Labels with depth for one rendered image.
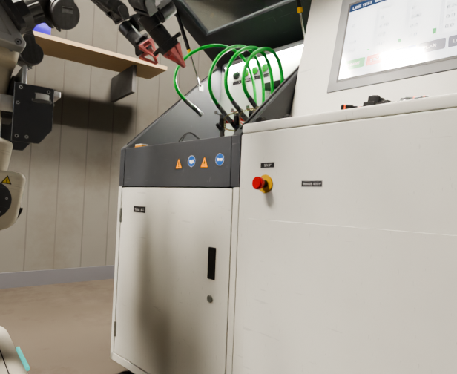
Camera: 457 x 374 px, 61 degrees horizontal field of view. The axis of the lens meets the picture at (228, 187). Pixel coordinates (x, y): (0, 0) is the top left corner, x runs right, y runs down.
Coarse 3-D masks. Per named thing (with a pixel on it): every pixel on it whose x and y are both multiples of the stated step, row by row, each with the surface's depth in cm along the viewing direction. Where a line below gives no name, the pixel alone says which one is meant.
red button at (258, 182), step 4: (264, 176) 108; (268, 176) 107; (252, 180) 107; (256, 180) 105; (260, 180) 105; (264, 180) 107; (268, 180) 107; (252, 184) 106; (256, 184) 105; (260, 184) 105; (264, 184) 106; (268, 184) 107; (256, 188) 106; (260, 188) 106; (264, 188) 108; (268, 188) 107; (264, 192) 108
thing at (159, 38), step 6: (162, 24) 127; (156, 30) 126; (162, 30) 127; (156, 36) 127; (162, 36) 127; (168, 36) 128; (174, 36) 128; (156, 42) 129; (162, 42) 127; (156, 54) 130
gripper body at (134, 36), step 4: (132, 32) 157; (136, 32) 158; (128, 36) 158; (132, 36) 157; (136, 36) 157; (140, 36) 155; (144, 36) 157; (128, 40) 159; (132, 40) 158; (136, 40) 154; (140, 40) 157; (132, 44) 159; (136, 44) 156
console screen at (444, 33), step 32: (352, 0) 128; (384, 0) 120; (416, 0) 112; (448, 0) 105; (352, 32) 124; (384, 32) 116; (416, 32) 109; (448, 32) 103; (352, 64) 121; (384, 64) 113; (416, 64) 106; (448, 64) 100
